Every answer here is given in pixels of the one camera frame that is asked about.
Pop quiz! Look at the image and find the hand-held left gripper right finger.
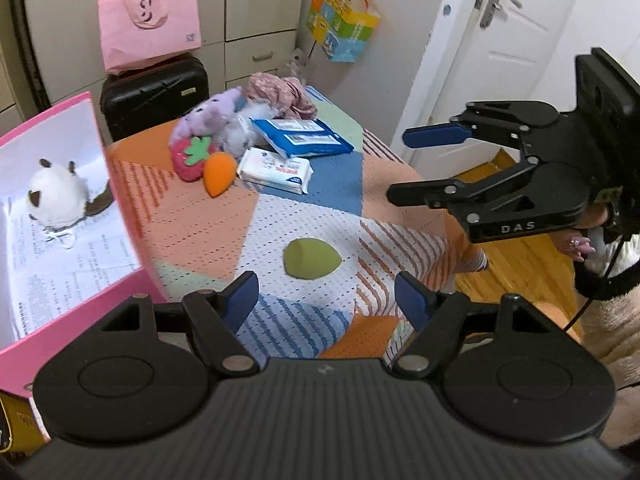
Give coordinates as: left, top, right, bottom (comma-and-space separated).
394, 271, 551, 381

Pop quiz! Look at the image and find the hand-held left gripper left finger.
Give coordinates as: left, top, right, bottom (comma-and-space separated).
100, 270, 261, 378

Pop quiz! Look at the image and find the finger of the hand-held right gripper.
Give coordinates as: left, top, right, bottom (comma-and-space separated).
402, 101, 561, 150
387, 156, 546, 223

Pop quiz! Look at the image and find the green makeup sponge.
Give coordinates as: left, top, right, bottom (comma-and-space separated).
283, 238, 343, 280

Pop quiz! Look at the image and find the pink storage box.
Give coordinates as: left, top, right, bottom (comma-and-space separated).
0, 91, 163, 401

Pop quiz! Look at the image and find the pink strawberry plush toy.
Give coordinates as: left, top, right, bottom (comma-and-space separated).
170, 135, 216, 183

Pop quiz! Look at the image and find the white mesh bath pouf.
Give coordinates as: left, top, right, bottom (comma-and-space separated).
220, 102, 266, 155

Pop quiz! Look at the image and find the person's right forearm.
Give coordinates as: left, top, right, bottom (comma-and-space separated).
572, 232, 640, 306

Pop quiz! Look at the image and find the person's right hand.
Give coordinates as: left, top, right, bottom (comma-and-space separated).
562, 205, 618, 262

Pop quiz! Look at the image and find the white door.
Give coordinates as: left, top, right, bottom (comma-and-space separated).
410, 0, 640, 171

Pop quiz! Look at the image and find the patterned tablecloth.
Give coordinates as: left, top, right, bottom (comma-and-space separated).
105, 85, 488, 361

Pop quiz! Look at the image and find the blue plastic packet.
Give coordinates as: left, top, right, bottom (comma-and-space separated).
249, 117, 355, 158

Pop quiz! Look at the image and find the orange carrot-shaped sponge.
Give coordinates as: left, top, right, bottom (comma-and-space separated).
203, 152, 237, 199

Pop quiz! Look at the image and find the white wet wipes pack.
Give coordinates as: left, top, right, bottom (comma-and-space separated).
236, 147, 314, 195

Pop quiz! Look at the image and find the colourful paper gift bag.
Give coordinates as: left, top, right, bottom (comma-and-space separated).
306, 0, 381, 63

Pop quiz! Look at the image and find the pink floral cloth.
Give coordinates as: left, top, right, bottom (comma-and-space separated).
245, 72, 317, 121

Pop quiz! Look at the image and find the purple plush toy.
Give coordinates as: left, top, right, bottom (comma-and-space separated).
171, 87, 246, 153

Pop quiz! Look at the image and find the person's beige fleece clothing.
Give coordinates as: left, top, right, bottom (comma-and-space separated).
580, 295, 640, 453

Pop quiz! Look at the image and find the white plush cat toy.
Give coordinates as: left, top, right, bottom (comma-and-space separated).
26, 158, 117, 226

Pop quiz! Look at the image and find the beige wardrobe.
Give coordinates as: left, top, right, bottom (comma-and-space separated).
22, 0, 311, 111

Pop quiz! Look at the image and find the black suitcase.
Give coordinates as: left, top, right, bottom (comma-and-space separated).
100, 55, 210, 142

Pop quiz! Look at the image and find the yellow cardboard box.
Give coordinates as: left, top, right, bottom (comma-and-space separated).
0, 392, 51, 453

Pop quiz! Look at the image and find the pink tote bag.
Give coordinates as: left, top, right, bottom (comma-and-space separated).
97, 0, 202, 76

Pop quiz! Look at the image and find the small grey wall ornament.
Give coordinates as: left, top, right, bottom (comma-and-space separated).
287, 47, 309, 78

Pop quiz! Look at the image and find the black cable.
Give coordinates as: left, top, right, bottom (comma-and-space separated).
564, 230, 628, 333

